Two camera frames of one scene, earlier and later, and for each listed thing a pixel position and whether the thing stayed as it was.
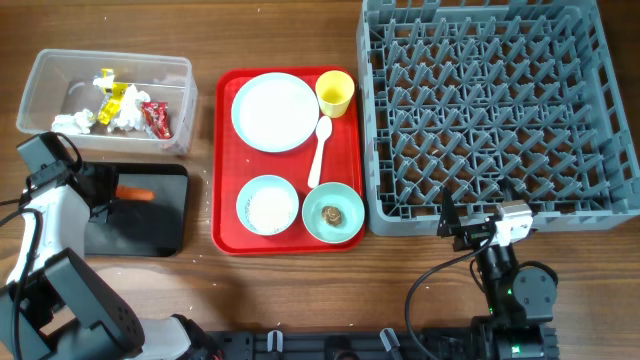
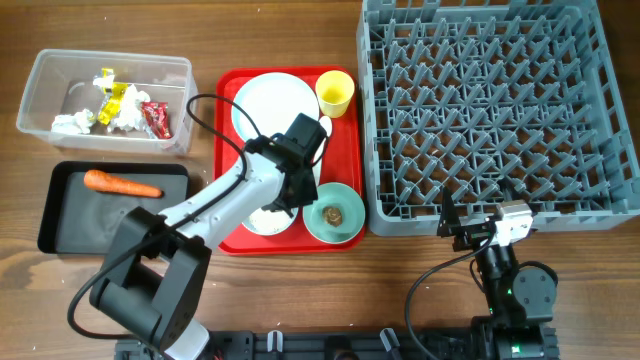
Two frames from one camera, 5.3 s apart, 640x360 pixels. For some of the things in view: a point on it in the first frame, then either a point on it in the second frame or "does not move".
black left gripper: [101, 195] -> [288, 198]
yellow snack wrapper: [114, 99] does not move
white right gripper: [450, 226] does not move
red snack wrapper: [156, 114] does not move
